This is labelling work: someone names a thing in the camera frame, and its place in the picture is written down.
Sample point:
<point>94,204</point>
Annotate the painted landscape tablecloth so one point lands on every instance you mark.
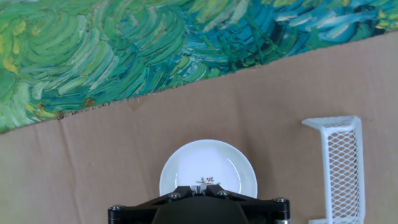
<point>93,46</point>

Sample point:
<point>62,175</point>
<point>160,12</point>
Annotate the brown cardboard sheet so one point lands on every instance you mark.
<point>93,171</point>

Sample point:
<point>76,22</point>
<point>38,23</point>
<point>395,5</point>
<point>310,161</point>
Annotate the clear plastic triangular stand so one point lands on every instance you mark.
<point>339,122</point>

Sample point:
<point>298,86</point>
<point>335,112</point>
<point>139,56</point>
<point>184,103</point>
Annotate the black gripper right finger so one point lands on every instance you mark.
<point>264,214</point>

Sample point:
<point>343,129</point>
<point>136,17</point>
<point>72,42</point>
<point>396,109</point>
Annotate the white plate with floral print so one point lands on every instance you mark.
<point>205,158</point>

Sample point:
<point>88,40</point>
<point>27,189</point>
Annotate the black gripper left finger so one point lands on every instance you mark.
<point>133,214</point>

